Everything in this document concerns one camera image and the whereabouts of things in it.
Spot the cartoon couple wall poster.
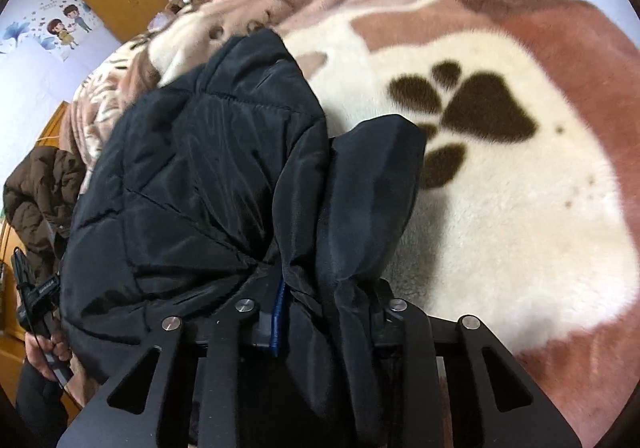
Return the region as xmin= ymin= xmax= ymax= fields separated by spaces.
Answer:
xmin=0 ymin=0 xmax=96 ymax=59

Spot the black puffer jacket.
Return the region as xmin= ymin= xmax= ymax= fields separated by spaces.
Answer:
xmin=59 ymin=28 xmax=428 ymax=448

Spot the brown puffer jacket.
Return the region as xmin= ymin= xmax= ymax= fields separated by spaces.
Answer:
xmin=2 ymin=145 xmax=88 ymax=274

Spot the person's left hand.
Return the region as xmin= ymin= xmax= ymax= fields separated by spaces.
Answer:
xmin=25 ymin=323 xmax=77 ymax=381

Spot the wooden bed frame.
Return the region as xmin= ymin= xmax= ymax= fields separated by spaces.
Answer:
xmin=37 ymin=101 xmax=71 ymax=149

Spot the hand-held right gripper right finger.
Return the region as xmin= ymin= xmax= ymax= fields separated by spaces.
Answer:
xmin=370 ymin=278 xmax=583 ymax=448

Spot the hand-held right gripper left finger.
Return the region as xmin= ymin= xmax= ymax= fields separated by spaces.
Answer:
xmin=56 ymin=283 xmax=291 ymax=448

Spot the person's left forearm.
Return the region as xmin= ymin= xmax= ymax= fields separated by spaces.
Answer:
xmin=15 ymin=363 xmax=68 ymax=448

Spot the paw print blanket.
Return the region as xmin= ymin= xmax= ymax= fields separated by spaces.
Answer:
xmin=65 ymin=0 xmax=640 ymax=434

